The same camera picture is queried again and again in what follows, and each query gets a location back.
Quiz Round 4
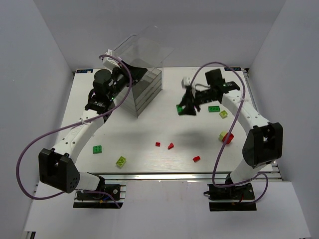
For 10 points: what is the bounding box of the clear plastic drawer cover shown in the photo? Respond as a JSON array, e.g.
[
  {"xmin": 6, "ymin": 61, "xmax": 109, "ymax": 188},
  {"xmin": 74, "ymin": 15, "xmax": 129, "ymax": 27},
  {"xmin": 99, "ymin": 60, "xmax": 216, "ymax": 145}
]
[{"xmin": 106, "ymin": 25, "xmax": 174, "ymax": 69}]

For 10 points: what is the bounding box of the green square brick left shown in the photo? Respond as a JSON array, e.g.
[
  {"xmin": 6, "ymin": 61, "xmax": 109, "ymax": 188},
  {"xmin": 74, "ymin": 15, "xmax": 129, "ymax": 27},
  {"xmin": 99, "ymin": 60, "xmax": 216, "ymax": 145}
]
[{"xmin": 92, "ymin": 145, "xmax": 103, "ymax": 154}]

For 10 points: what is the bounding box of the lime long brick front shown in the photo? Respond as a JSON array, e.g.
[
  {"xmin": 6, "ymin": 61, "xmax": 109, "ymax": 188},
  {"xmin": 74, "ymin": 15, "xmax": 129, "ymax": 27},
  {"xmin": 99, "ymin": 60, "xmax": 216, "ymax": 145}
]
[{"xmin": 116, "ymin": 156, "xmax": 127, "ymax": 168}]

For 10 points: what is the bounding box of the red rounded brick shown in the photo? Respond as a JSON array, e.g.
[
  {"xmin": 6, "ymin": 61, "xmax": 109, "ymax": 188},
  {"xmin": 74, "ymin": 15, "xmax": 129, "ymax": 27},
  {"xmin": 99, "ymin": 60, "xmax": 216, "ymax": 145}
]
[{"xmin": 222, "ymin": 133, "xmax": 234, "ymax": 144}]

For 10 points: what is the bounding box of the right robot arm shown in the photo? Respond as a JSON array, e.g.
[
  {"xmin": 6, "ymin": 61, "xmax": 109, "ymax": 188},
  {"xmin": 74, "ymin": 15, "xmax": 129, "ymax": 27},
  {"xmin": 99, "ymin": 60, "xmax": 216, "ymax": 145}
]
[{"xmin": 179, "ymin": 69, "xmax": 283, "ymax": 187}]

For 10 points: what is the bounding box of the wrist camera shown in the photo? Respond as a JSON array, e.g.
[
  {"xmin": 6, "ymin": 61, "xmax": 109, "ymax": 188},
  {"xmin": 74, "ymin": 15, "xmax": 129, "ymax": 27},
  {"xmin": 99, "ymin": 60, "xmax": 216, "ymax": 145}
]
[
  {"xmin": 101, "ymin": 49, "xmax": 121, "ymax": 71},
  {"xmin": 181, "ymin": 77, "xmax": 192, "ymax": 89}
]

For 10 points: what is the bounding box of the lime small brick right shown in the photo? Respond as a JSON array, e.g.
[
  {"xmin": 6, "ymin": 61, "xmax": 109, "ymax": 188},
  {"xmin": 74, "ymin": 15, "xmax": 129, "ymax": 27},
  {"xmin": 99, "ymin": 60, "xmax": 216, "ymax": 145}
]
[{"xmin": 219, "ymin": 111, "xmax": 228, "ymax": 119}]

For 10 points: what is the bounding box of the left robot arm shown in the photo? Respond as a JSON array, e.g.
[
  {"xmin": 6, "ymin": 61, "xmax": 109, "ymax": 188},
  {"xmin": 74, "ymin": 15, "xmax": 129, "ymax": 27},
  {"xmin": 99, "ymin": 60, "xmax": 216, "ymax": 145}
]
[{"xmin": 38, "ymin": 62, "xmax": 148, "ymax": 193}]

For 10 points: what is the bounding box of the red sloped brick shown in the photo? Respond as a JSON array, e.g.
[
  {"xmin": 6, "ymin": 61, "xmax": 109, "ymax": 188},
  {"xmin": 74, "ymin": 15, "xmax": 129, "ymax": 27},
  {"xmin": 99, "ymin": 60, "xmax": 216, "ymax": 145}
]
[{"xmin": 167, "ymin": 143, "xmax": 174, "ymax": 150}]

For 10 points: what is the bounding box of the blue table label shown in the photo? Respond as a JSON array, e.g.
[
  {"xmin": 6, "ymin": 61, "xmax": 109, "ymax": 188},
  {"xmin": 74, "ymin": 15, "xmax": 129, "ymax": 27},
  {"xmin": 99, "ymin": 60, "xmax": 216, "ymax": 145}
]
[
  {"xmin": 76, "ymin": 69, "xmax": 93, "ymax": 74},
  {"xmin": 224, "ymin": 67, "xmax": 242, "ymax": 72}
]

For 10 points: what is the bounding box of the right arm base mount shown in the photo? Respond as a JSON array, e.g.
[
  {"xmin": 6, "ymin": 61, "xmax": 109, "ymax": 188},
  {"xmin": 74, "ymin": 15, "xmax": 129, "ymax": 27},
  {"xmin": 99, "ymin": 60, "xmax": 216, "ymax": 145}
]
[{"xmin": 203, "ymin": 183, "xmax": 257, "ymax": 212}]

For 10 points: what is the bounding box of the red small brick front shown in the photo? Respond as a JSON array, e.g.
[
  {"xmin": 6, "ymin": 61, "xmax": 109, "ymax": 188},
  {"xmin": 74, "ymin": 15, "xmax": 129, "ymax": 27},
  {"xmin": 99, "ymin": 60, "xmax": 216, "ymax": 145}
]
[{"xmin": 193, "ymin": 156, "xmax": 201, "ymax": 162}]

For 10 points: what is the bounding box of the lime rounded brick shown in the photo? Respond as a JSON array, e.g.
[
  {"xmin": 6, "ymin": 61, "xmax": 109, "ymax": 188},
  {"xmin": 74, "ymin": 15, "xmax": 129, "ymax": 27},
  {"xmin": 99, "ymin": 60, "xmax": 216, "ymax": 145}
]
[{"xmin": 219, "ymin": 131, "xmax": 228, "ymax": 142}]

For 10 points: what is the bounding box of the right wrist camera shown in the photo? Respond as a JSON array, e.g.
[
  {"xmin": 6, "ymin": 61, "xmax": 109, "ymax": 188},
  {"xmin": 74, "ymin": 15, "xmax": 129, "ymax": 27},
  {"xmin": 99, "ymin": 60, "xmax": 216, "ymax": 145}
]
[{"xmin": 181, "ymin": 77, "xmax": 192, "ymax": 89}]

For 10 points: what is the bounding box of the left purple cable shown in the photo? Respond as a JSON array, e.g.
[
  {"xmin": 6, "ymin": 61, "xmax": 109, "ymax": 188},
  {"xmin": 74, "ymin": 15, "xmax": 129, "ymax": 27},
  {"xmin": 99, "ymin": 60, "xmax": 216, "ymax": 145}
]
[{"xmin": 15, "ymin": 54, "xmax": 132, "ymax": 209}]

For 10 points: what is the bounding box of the green flat long brick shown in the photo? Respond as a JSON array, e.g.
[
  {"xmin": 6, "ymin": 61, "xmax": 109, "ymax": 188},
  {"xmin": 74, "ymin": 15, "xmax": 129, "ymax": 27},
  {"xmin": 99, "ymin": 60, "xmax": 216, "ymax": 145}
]
[{"xmin": 208, "ymin": 106, "xmax": 220, "ymax": 113}]

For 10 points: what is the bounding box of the left blue table label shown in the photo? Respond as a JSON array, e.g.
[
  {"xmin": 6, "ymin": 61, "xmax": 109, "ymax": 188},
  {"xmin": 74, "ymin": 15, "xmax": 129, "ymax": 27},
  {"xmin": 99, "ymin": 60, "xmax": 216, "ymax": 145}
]
[{"xmin": 76, "ymin": 69, "xmax": 93, "ymax": 74}]

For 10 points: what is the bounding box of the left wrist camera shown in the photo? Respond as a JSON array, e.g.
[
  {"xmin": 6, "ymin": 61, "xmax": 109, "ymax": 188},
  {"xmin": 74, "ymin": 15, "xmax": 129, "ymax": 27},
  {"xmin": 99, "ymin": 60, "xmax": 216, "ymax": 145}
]
[{"xmin": 101, "ymin": 49, "xmax": 121, "ymax": 71}]

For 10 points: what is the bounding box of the right blue table label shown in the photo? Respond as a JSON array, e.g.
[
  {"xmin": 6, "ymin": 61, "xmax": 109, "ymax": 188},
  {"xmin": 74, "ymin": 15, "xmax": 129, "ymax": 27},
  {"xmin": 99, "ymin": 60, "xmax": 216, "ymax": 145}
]
[{"xmin": 224, "ymin": 67, "xmax": 242, "ymax": 72}]

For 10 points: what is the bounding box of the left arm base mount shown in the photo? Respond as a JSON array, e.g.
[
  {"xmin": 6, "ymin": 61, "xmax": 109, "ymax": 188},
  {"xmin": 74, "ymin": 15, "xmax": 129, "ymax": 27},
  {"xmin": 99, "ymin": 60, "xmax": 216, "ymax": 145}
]
[{"xmin": 73, "ymin": 184, "xmax": 126, "ymax": 209}]

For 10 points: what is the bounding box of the dark green long brick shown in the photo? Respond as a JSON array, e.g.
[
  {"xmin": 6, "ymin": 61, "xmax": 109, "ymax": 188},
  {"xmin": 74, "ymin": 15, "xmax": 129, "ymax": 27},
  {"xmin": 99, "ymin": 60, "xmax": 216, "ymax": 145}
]
[{"xmin": 176, "ymin": 105, "xmax": 184, "ymax": 116}]

